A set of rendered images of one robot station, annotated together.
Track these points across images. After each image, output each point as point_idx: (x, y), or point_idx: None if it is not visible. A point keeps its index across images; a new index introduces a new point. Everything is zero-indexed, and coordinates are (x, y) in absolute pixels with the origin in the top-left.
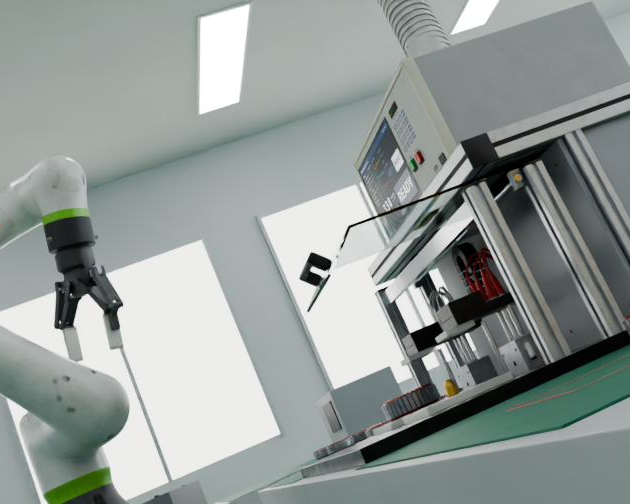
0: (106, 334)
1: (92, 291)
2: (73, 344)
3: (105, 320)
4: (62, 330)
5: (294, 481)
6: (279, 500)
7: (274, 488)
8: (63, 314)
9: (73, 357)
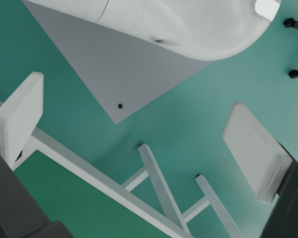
0: (26, 90)
1: (1, 231)
2: (245, 143)
3: None
4: (290, 157)
5: (41, 155)
6: (111, 183)
7: (126, 201)
8: None
9: (234, 115)
